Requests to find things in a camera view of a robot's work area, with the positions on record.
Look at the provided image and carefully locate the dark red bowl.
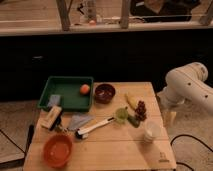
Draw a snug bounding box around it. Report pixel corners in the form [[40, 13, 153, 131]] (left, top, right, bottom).
[[94, 84, 116, 104]]

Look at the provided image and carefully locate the wooden block brush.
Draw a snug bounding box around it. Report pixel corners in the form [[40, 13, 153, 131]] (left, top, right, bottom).
[[41, 106, 62, 129]]

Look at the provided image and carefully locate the red grape bunch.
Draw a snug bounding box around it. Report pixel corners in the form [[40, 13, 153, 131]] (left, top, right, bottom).
[[135, 101, 146, 121]]

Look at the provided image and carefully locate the orange plastic bowl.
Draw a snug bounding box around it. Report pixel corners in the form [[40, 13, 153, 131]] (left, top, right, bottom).
[[42, 133, 72, 168]]

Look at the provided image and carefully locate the green cucumber piece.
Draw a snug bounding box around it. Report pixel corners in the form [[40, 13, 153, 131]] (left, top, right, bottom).
[[127, 115, 140, 128]]

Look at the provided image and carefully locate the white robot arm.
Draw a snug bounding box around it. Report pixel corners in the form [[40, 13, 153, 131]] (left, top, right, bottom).
[[157, 62, 213, 127]]

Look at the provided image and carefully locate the orange fruit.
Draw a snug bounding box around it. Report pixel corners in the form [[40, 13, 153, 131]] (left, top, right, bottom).
[[80, 84, 90, 95]]

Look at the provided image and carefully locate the green plastic tray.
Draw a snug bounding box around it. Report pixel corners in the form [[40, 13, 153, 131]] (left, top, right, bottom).
[[38, 76, 93, 112]]

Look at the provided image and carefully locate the white handled brush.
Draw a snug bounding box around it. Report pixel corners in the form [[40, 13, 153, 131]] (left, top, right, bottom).
[[75, 117, 115, 139]]

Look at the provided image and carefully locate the grey cloth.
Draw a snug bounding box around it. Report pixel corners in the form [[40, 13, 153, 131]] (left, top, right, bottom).
[[68, 114, 93, 131]]

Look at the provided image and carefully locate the black floor cable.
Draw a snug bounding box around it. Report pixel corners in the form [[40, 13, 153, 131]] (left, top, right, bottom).
[[170, 133, 213, 171]]

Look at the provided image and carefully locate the yellow banana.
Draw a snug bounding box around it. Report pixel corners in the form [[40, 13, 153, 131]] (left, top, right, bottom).
[[125, 94, 137, 110]]

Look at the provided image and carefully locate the wooden folding table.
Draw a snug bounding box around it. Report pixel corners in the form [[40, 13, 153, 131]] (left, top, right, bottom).
[[23, 82, 177, 171]]

